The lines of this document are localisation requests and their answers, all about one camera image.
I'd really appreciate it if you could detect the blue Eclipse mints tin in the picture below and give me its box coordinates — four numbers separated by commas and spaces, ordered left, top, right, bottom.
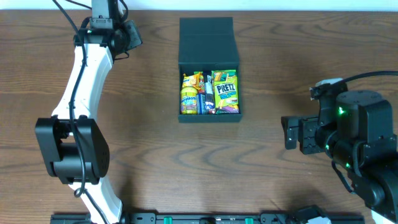
197, 93, 206, 114

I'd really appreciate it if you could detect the yellow green Pretz box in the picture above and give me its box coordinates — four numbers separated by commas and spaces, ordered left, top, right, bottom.
212, 70, 239, 114

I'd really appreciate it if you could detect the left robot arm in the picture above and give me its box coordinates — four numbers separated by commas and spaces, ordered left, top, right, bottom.
35, 0, 142, 223

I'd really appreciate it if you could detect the green Haribo gummy bag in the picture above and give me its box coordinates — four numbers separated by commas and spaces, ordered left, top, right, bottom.
195, 72, 205, 94

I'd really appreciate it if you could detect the yellow Mentos gum bottle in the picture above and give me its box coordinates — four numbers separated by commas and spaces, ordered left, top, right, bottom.
180, 86, 198, 114

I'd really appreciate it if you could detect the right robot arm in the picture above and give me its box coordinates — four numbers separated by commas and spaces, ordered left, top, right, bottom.
281, 89, 397, 223

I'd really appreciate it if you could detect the dark blue snack bar wrapper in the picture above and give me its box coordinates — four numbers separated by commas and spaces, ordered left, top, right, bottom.
203, 71, 216, 114

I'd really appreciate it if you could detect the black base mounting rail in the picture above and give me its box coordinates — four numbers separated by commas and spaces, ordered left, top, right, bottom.
50, 212, 365, 224

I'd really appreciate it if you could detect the black gift box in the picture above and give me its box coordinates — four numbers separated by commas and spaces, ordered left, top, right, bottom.
178, 17, 243, 124

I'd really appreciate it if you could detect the small orange candy packet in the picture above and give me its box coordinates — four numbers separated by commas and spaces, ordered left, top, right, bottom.
182, 72, 201, 90

